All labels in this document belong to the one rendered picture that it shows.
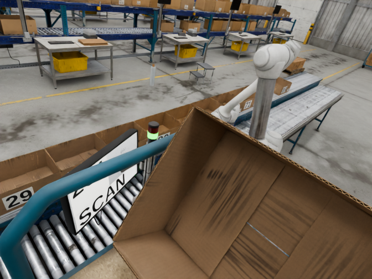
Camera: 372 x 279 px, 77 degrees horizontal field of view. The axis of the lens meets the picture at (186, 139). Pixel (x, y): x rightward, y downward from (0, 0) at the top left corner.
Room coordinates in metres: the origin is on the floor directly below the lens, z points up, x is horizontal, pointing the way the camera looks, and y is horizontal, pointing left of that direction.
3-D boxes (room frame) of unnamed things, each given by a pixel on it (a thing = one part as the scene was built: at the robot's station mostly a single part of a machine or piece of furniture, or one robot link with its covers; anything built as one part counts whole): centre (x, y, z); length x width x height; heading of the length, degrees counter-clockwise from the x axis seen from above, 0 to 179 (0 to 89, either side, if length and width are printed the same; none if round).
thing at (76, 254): (0.81, 0.60, 0.72); 0.52 x 0.05 x 0.05; 52
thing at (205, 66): (6.17, -0.04, 0.21); 0.50 x 0.42 x 0.44; 127
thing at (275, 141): (1.42, -0.59, 1.37); 0.18 x 0.16 x 0.22; 137
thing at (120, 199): (1.16, 0.32, 0.72); 0.52 x 0.05 x 0.05; 52
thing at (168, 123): (1.95, 0.29, 0.96); 0.39 x 0.29 x 0.17; 142
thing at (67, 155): (1.34, 0.77, 0.97); 0.39 x 0.29 x 0.17; 142
